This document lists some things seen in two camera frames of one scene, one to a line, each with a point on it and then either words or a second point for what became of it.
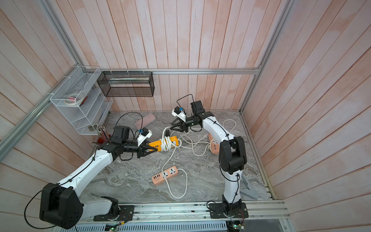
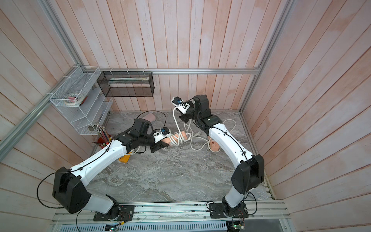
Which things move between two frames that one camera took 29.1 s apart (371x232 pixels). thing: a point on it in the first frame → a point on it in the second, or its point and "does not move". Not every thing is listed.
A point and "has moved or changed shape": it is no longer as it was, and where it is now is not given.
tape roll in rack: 74,99 does not move
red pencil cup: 103,138 does not move
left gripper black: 142,150 → 158,146
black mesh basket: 127,83 does not move
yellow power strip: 158,144 has moved or changed shape
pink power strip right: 214,145 does not move
